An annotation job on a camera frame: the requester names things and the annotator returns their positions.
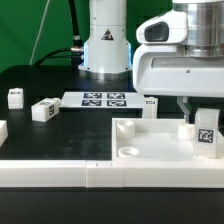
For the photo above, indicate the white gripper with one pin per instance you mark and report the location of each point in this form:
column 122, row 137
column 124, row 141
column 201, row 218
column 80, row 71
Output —
column 181, row 53

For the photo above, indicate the white square tabletop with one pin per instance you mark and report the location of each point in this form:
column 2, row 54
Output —
column 156, row 139

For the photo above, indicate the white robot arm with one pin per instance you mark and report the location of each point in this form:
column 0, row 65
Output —
column 107, row 52

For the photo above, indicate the white U-shaped obstacle fence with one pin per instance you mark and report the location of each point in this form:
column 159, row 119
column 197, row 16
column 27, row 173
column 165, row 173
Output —
column 196, row 173

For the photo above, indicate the white plate with AprilTags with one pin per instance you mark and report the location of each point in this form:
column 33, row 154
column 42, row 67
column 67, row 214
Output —
column 102, row 100

